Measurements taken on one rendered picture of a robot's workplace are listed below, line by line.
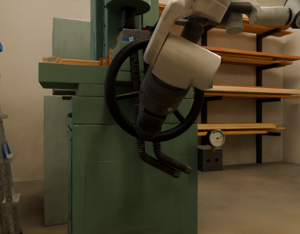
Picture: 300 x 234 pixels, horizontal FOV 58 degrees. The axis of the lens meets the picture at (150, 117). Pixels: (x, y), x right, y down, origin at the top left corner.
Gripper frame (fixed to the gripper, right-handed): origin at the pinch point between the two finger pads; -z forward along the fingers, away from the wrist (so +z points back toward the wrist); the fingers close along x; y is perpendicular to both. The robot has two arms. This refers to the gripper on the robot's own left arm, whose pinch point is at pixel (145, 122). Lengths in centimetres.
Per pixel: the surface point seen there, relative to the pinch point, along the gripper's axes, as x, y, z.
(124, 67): 20.3, 8.1, -5.6
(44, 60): 31, 36, -26
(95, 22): 63, 25, -30
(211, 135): 13.8, -26.8, -19.0
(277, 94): 220, -210, -193
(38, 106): 129, 87, -231
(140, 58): 24.1, 4.0, -4.2
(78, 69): 21.2, 21.7, -13.7
